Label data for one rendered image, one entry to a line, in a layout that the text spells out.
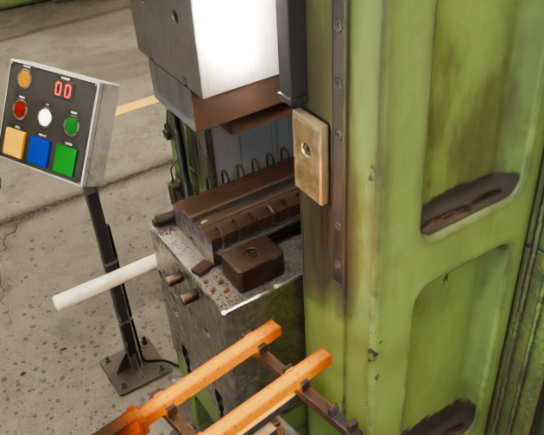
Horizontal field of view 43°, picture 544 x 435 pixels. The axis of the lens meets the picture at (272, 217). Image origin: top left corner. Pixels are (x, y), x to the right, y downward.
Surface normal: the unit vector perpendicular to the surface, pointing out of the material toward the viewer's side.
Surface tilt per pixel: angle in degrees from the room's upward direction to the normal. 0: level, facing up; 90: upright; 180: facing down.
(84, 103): 60
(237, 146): 90
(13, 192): 0
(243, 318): 90
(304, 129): 90
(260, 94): 90
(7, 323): 0
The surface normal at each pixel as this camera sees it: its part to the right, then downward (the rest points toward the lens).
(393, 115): 0.54, 0.47
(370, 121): -0.84, 0.36
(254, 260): -0.05, -0.80
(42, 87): -0.49, 0.06
